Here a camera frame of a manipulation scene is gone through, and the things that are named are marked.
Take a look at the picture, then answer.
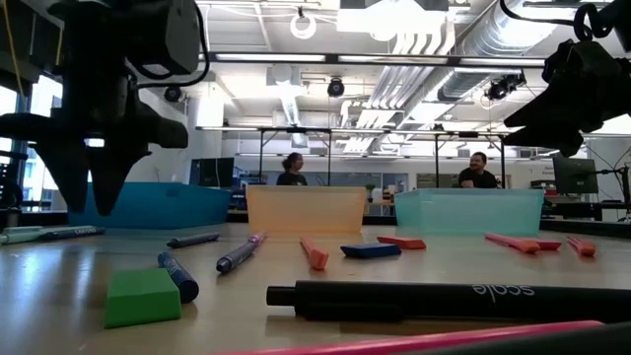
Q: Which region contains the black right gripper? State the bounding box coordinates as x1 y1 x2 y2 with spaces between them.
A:
502 41 631 158

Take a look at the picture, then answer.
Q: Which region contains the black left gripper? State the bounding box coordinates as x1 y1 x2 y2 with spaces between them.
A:
0 78 188 217

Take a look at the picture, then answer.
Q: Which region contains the light teal pen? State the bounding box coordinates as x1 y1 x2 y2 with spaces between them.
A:
0 225 106 247

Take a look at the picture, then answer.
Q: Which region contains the dark blue crayon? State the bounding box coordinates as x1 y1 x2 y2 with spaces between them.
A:
166 232 222 249
157 251 200 305

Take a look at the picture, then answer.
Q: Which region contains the pink pencil orange cap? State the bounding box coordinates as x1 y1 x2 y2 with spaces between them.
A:
299 237 330 271
484 232 542 255
209 319 606 355
565 236 597 258

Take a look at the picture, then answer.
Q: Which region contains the green eraser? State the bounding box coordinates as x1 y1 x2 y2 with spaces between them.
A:
103 267 182 330

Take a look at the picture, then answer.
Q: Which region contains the purple pen pink end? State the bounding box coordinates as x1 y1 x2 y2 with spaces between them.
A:
215 231 268 275

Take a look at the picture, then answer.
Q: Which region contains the orange eraser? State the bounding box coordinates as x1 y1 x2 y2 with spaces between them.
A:
376 235 428 251

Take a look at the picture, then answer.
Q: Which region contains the black pen scale print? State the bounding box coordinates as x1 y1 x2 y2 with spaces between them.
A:
265 279 631 322

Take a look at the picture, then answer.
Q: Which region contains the blue eraser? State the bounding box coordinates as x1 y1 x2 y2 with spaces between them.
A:
339 242 403 259

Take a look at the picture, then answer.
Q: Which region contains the black computer monitor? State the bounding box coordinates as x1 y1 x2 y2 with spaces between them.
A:
551 154 600 195
188 157 236 189

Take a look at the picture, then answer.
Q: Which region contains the black chair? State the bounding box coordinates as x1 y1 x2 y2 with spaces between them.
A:
0 150 25 231

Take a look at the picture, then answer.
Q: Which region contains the large window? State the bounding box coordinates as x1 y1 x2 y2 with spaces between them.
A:
0 73 65 211

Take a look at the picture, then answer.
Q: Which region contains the black background desk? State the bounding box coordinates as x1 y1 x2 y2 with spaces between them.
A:
541 194 631 222

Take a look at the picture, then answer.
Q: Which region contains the blue plastic bin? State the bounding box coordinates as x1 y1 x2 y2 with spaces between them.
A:
67 180 233 230

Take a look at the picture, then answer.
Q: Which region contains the person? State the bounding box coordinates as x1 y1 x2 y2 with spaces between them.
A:
275 151 310 187
456 150 500 190

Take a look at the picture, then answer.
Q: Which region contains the black overhead light bar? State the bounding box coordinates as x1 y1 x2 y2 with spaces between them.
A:
196 51 631 69

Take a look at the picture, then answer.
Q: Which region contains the teal translucent plastic bin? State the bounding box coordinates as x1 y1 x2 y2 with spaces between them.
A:
393 187 545 237

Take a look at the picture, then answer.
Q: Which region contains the white ceiling light panel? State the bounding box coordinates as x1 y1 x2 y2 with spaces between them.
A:
336 0 457 43

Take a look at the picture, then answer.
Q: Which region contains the orange translucent plastic bin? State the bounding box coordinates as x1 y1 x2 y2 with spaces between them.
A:
245 184 368 235

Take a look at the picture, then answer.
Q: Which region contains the black hanging camera rig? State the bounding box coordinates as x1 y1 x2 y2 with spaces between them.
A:
484 72 527 103

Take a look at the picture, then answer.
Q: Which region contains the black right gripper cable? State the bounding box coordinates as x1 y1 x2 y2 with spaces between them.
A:
499 0 617 41

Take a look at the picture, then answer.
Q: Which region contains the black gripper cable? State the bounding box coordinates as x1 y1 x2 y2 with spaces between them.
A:
499 0 617 41
132 0 212 91

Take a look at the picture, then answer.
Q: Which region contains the silver ventilation duct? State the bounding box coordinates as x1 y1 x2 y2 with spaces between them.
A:
436 0 576 104

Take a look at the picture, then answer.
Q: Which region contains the black background rig frame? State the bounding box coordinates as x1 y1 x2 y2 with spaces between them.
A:
433 130 508 189
257 126 333 187

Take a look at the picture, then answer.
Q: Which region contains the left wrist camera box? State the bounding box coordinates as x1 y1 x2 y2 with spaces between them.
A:
125 0 201 76

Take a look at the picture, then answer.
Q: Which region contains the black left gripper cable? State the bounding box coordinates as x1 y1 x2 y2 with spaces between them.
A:
132 0 212 91

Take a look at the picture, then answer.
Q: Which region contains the white cable ring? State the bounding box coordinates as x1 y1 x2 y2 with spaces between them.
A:
289 10 318 41

